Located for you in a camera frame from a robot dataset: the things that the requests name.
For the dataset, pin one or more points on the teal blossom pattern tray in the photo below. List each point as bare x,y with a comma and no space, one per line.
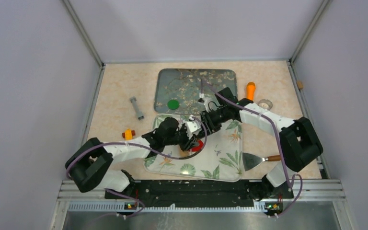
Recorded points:
185,85

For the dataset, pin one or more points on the red dough piece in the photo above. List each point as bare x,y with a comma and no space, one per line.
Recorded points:
199,146

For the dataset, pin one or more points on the wooden rolling pin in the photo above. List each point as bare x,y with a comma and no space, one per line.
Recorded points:
184,154

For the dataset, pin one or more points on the orange toy carrot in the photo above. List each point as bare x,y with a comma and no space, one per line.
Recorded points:
250,90

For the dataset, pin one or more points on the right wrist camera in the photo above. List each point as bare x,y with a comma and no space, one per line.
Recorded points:
205,101

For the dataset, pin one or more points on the white leaf pattern tray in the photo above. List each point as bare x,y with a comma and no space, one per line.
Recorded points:
220,159

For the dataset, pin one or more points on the small wooden block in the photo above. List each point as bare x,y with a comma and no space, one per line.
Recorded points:
299,85

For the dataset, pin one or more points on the metal scraper wooden handle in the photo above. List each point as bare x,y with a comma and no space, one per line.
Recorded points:
251,161

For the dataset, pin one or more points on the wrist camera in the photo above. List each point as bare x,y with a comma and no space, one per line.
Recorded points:
205,101
193,126

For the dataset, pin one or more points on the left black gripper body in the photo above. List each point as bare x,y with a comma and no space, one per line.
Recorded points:
182,136

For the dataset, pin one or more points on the green dough disc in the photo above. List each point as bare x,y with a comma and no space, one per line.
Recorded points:
173,104

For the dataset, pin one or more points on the grey dumbbell shaped tool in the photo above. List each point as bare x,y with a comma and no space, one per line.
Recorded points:
138,112

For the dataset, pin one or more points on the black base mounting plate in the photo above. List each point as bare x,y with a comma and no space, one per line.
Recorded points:
204,193

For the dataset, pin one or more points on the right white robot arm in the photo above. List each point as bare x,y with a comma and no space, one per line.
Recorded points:
297,141

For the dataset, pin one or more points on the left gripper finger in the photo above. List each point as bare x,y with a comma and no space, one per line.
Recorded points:
192,144
184,146

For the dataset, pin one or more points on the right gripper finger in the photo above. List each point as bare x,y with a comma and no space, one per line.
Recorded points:
213,128
204,125

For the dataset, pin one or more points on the yellow red toy car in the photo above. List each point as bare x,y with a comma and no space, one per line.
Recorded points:
128,134

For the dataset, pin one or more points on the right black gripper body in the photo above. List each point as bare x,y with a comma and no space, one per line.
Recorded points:
215,118

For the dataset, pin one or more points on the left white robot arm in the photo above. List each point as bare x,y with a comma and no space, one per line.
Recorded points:
90,166

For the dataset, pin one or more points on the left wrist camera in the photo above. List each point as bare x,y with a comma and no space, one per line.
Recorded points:
193,126

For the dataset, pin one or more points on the small round metal cup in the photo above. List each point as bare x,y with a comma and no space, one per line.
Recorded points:
265,104

